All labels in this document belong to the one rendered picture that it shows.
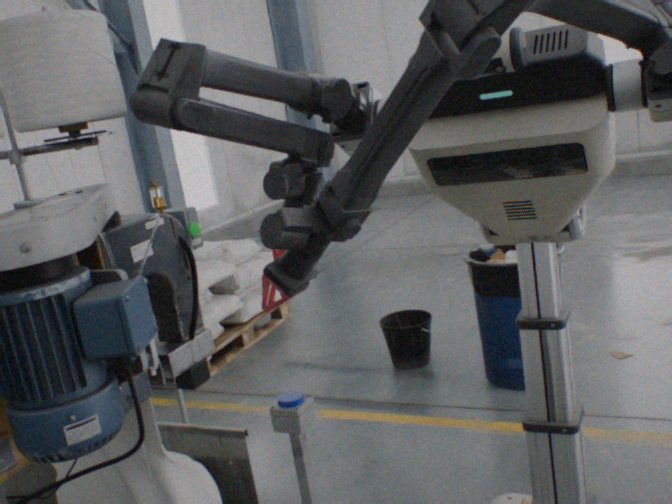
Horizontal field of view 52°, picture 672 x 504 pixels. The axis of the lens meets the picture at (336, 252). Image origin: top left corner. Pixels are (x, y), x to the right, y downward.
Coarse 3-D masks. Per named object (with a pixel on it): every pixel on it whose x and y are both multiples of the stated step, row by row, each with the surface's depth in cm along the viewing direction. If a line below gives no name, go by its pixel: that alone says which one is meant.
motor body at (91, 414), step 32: (32, 288) 89; (64, 288) 90; (0, 320) 89; (32, 320) 89; (64, 320) 92; (0, 352) 91; (32, 352) 90; (64, 352) 91; (0, 384) 93; (32, 384) 91; (64, 384) 92; (96, 384) 96; (32, 416) 91; (64, 416) 92; (96, 416) 94; (32, 448) 93; (64, 448) 93; (96, 448) 95
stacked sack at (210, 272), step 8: (200, 264) 440; (208, 264) 436; (216, 264) 432; (224, 264) 435; (232, 264) 438; (200, 272) 417; (208, 272) 417; (216, 272) 423; (224, 272) 429; (232, 272) 437; (200, 280) 408; (208, 280) 415; (216, 280) 422; (200, 288) 408
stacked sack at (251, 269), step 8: (256, 256) 487; (264, 256) 485; (272, 256) 488; (240, 264) 471; (248, 264) 468; (256, 264) 469; (264, 264) 476; (240, 272) 452; (248, 272) 456; (256, 272) 465; (224, 280) 451; (232, 280) 448; (240, 280) 447; (248, 280) 456; (208, 288) 456; (216, 288) 453; (224, 288) 451; (232, 288) 449; (240, 288) 448
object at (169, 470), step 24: (144, 408) 139; (120, 432) 144; (96, 456) 146; (144, 456) 141; (168, 456) 141; (72, 480) 147; (96, 480) 143; (120, 480) 141; (144, 480) 138; (168, 480) 137; (192, 480) 141
